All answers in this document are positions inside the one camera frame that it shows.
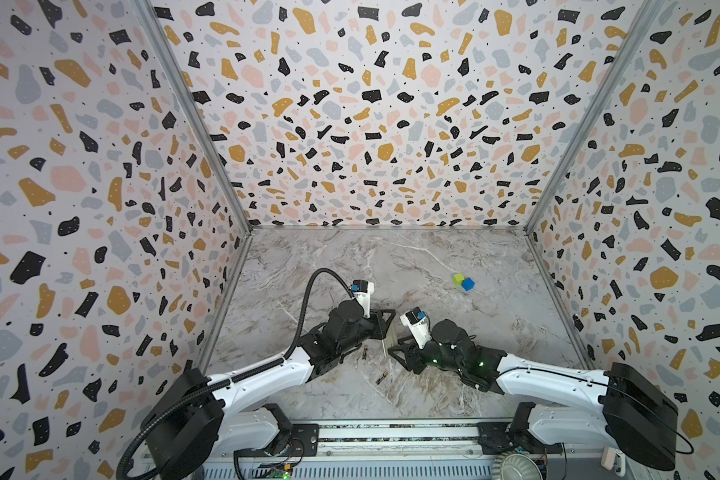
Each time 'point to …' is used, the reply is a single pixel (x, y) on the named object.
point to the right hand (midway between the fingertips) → (389, 344)
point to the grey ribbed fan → (514, 465)
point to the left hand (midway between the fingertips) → (396, 309)
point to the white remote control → (383, 345)
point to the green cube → (458, 279)
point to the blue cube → (467, 284)
